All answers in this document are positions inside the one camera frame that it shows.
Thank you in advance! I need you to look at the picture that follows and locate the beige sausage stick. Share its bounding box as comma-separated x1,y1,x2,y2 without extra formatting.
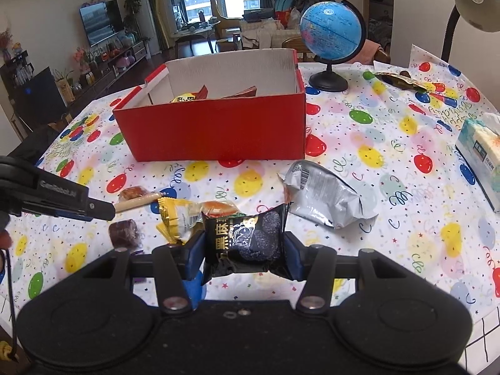
114,192,163,213

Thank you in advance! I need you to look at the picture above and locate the clear pastry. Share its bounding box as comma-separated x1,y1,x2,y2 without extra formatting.
119,186,149,202

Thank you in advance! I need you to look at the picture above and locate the brown gold round snack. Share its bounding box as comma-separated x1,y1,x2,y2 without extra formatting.
108,219,142,250

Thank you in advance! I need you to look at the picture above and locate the blue snack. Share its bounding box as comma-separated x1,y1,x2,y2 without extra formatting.
183,271,207,310

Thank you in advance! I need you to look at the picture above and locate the yellow snack packet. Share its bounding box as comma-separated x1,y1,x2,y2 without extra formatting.
156,197,204,245

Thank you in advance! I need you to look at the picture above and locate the black sesame snack packet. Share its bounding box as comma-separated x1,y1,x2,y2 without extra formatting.
203,203,289,283

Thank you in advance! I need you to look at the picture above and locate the silver foil snack bag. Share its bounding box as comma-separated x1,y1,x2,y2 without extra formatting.
278,160,379,230

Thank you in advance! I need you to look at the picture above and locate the yellow red chip bag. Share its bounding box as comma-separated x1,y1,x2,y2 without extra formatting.
171,92,197,103

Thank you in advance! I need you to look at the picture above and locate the red long snack pack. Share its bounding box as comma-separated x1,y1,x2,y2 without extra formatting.
194,85,257,100

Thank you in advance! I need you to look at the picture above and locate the tv cabinet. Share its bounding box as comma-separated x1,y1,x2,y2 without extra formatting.
52,40,150,108

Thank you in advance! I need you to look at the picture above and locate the balloon pattern tablecloth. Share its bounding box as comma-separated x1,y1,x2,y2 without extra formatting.
0,44,500,373

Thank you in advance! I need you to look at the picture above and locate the red cardboard box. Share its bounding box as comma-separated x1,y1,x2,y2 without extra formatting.
113,48,306,162

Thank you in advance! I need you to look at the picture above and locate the television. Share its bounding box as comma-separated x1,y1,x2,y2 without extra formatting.
79,0,125,47

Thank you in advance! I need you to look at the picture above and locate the tissue pack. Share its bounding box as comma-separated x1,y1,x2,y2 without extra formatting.
456,112,500,213

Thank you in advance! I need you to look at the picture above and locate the dark wrapper on table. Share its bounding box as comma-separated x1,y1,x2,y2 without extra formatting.
374,71,428,93

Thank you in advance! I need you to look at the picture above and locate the wooden chair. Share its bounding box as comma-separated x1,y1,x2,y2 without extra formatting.
281,37,314,62

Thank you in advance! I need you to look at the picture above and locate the coffee table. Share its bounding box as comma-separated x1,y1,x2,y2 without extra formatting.
172,23,218,57

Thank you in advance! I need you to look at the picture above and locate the blue desk globe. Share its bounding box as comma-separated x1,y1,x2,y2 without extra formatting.
299,0,367,92

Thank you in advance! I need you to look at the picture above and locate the sofa with clothes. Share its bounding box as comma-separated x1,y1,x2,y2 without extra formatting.
240,0,333,49

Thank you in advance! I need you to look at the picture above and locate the black desk lamp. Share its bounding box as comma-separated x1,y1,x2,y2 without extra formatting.
441,0,499,63

